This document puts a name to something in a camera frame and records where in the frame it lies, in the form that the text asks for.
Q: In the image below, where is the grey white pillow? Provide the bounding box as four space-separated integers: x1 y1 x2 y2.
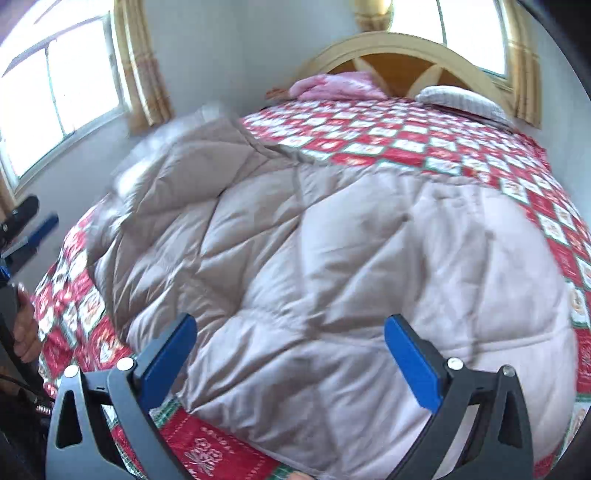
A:
414 85 509 125

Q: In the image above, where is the person's left hand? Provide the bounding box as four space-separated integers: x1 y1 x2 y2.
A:
11 284 41 365

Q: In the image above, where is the window behind headboard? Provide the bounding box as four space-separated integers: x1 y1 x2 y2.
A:
388 0 509 77

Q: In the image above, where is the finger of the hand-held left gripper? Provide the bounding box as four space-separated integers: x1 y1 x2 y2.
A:
2 212 61 273
0 195 40 238

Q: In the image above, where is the wooden arched headboard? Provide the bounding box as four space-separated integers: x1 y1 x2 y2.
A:
293 31 515 116

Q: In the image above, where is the large side window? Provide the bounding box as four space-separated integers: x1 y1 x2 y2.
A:
0 11 134 197

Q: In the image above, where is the yellow curtain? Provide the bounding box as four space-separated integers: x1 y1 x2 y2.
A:
503 0 544 130
113 0 175 136
353 0 393 33

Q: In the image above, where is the pink fluffy pillow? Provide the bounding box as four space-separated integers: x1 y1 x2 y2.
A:
288 71 389 101

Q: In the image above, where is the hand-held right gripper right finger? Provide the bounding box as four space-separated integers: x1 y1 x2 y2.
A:
383 315 536 480

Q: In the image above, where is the beige quilted down coat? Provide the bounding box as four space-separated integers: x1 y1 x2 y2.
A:
85 104 580 480

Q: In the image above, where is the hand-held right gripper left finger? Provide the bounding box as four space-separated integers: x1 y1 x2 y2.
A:
46 313 198 480

